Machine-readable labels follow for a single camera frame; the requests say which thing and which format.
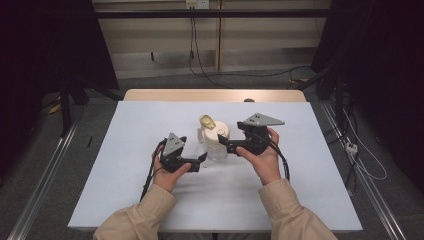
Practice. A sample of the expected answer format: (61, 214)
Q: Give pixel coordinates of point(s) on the white wall socket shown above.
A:
(197, 4)

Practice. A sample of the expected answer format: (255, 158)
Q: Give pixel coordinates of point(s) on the wooden table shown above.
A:
(186, 95)

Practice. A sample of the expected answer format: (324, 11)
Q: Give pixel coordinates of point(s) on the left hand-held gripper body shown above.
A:
(173, 150)

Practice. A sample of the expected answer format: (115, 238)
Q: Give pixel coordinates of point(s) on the beige vertical wall conduit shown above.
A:
(218, 36)

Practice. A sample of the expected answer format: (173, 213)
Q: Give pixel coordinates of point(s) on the glass jar with cream lid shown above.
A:
(216, 135)

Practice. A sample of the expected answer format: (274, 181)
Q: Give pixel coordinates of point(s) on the person's left hand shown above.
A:
(166, 178)

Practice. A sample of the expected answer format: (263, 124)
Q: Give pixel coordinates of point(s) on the brown round knob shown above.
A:
(249, 100)

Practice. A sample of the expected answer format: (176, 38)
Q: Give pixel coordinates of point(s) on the person's right hand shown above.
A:
(266, 165)

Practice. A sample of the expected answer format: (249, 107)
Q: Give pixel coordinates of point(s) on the yellow bottle cap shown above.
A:
(207, 122)

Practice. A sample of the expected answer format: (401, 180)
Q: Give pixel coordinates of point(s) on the metal floor rail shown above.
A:
(43, 180)
(366, 186)

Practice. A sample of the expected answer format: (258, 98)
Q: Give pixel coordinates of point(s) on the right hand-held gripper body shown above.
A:
(256, 140)

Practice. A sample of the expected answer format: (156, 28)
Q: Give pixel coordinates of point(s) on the white power strip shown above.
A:
(351, 147)

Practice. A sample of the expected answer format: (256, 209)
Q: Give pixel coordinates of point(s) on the black metal stand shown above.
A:
(65, 100)

